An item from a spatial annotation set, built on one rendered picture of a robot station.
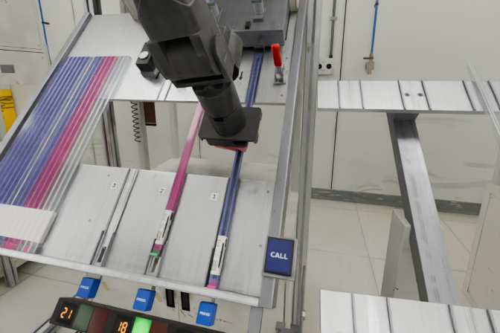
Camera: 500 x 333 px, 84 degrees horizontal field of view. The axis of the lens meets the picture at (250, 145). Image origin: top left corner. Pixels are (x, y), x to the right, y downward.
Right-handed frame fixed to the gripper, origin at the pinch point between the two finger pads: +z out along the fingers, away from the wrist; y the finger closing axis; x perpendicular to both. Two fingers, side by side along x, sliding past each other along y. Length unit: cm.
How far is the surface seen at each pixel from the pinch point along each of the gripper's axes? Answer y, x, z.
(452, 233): -109, -28, 168
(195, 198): 7.2, 11.0, 0.9
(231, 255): -1.8, 20.0, 0.8
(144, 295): 11.0, 28.1, -0.3
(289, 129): -9.2, -4.3, -0.4
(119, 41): 42, -32, 1
